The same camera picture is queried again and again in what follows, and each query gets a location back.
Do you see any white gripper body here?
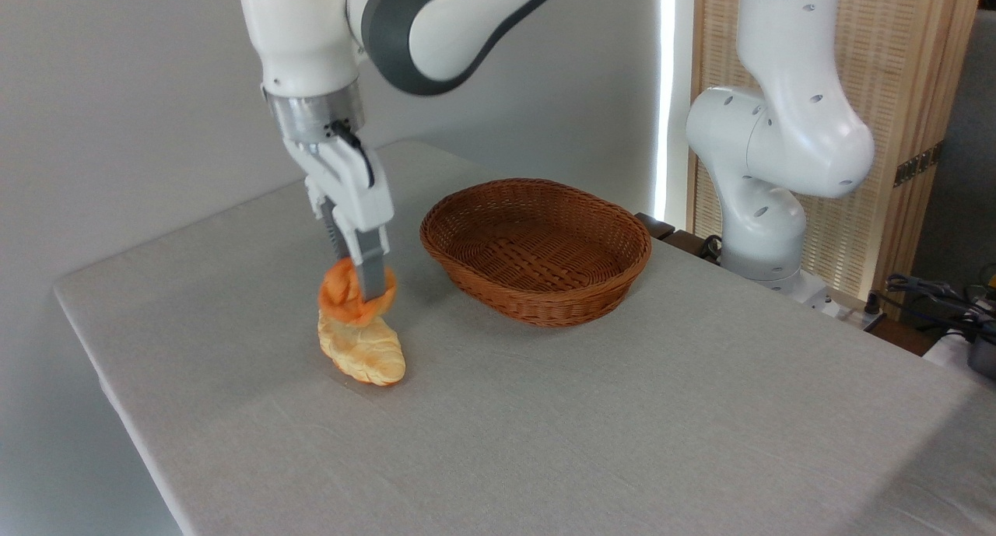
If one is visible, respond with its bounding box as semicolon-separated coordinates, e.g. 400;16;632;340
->
282;135;394;235

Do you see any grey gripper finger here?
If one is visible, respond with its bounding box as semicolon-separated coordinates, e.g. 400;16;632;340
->
317;198;352;263
342;221;391;303

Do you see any orange bread roll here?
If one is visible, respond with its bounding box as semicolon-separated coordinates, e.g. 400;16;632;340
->
317;257;398;325

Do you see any pale yellow bread loaf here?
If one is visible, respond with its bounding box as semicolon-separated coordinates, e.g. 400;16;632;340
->
317;310;407;387

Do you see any brown wicker basket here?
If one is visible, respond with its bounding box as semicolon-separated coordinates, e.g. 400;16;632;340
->
419;178;653;328

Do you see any dark brown wooden block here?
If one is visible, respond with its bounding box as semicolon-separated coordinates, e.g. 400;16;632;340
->
634;212;676;241

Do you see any white power strip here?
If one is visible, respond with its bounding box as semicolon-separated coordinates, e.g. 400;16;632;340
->
813;293;886;331

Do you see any dark metal screen hinge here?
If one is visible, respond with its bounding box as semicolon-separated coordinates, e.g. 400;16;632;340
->
893;142;944;188

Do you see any wooden folding screen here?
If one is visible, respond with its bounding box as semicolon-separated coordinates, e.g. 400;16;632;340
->
689;0;985;321

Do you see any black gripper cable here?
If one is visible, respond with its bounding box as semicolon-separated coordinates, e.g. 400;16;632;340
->
330;120;377;189

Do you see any black cable bundle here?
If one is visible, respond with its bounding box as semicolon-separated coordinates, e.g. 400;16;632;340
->
883;274;996;342

